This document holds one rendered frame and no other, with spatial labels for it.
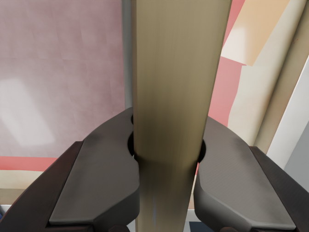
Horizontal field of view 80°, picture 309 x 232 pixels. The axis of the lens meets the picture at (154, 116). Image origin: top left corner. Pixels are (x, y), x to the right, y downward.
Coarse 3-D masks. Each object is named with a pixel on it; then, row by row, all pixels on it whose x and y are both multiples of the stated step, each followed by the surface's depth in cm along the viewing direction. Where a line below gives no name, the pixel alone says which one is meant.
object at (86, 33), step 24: (0, 0) 21; (24, 0) 21; (48, 0) 21; (72, 0) 21; (96, 0) 21; (240, 0) 21; (0, 24) 22; (24, 24) 22; (48, 24) 22; (72, 24) 22; (96, 24) 22; (120, 24) 22; (0, 48) 24; (24, 48) 24; (48, 48) 24; (72, 48) 24; (96, 48) 24; (120, 48) 24
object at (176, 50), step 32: (160, 0) 5; (192, 0) 5; (224, 0) 5; (160, 32) 5; (192, 32) 5; (224, 32) 6; (160, 64) 6; (192, 64) 6; (160, 96) 6; (192, 96) 6; (160, 128) 7; (192, 128) 7; (160, 160) 8; (192, 160) 8; (160, 192) 9; (160, 224) 10
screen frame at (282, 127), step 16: (304, 16) 21; (304, 32) 21; (304, 48) 21; (288, 64) 24; (304, 64) 21; (288, 80) 23; (304, 80) 22; (272, 96) 26; (288, 96) 23; (304, 96) 23; (272, 112) 26; (288, 112) 24; (304, 112) 24; (272, 128) 26; (288, 128) 25; (256, 144) 30; (272, 144) 27; (288, 144) 27; (272, 160) 28; (0, 192) 36; (16, 192) 36; (0, 208) 34; (192, 208) 34
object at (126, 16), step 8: (120, 0) 11; (128, 0) 11; (120, 8) 11; (128, 8) 11; (128, 16) 11; (128, 24) 11; (128, 32) 11; (128, 40) 12; (128, 48) 12; (128, 56) 12; (128, 64) 12; (128, 72) 13; (128, 80) 13; (128, 88) 13; (128, 96) 14; (128, 104) 14
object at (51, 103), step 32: (0, 64) 25; (32, 64) 25; (64, 64) 25; (96, 64) 25; (0, 96) 27; (32, 96) 27; (64, 96) 27; (96, 96) 27; (224, 96) 27; (0, 128) 30; (32, 128) 30; (64, 128) 30; (0, 160) 33; (32, 160) 33
